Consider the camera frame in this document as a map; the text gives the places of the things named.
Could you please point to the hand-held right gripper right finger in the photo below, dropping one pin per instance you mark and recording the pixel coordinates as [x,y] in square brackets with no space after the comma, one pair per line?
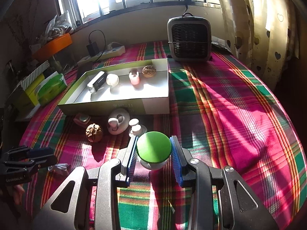
[175,159]

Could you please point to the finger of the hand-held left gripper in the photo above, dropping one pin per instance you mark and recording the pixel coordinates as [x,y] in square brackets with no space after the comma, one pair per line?
[44,161]
[40,152]

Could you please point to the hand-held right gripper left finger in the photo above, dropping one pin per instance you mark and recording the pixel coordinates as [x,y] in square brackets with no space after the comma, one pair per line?
[132,157]

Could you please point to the green-topped white stand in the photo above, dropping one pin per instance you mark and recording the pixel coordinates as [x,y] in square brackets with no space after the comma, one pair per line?
[153,146]

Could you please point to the small white suction knob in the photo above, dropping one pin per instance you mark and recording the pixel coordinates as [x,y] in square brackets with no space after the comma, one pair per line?
[136,128]

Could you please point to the white round plastic gadget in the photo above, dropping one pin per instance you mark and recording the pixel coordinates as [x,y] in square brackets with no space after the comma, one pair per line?
[118,122]

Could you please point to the brown walnut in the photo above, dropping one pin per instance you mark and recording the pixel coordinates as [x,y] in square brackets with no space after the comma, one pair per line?
[94,132]
[149,71]

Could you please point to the pink plastic clip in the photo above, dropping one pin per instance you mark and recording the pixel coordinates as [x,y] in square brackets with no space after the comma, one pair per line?
[82,119]

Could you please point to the green cardboard box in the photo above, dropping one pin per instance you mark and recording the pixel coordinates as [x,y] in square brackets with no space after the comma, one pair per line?
[96,106]

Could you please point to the pink plastic holder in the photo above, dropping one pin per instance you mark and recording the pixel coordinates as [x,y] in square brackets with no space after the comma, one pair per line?
[134,78]

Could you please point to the small white round case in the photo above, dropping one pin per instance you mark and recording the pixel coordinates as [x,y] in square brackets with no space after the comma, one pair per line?
[112,79]

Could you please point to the black bike light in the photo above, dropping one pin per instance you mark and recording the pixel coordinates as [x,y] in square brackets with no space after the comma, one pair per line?
[97,82]

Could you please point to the person's left hand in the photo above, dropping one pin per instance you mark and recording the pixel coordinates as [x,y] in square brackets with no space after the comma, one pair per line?
[18,194]

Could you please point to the yellow box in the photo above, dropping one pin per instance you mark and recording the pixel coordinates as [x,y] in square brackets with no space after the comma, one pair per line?
[30,97]

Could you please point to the plaid blanket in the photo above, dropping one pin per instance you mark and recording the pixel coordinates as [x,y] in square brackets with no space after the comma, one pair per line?
[227,124]

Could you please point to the green tissue pack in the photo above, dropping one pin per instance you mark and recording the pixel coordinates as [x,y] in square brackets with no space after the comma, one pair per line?
[51,88]

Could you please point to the striped box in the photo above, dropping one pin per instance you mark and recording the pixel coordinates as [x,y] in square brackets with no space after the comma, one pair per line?
[36,75]

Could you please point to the white power strip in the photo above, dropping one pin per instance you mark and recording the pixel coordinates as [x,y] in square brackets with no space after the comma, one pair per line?
[112,52]

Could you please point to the orange box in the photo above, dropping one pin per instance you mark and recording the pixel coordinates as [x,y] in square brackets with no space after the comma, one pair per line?
[52,46]

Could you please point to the white plug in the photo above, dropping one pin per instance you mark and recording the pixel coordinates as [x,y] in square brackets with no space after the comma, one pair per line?
[112,46]

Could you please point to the black charger adapter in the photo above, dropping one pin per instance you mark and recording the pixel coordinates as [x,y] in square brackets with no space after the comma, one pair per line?
[92,49]

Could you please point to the grey desktop fan heater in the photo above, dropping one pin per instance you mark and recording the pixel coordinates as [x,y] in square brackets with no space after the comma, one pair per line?
[189,38]

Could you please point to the white plastic bag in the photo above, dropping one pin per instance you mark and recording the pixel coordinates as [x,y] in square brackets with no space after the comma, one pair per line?
[58,25]

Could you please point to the dried branches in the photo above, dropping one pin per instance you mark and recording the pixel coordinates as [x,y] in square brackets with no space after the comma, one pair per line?
[21,16]

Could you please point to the heart-print curtain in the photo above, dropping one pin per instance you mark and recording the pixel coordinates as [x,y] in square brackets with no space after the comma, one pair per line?
[259,28]

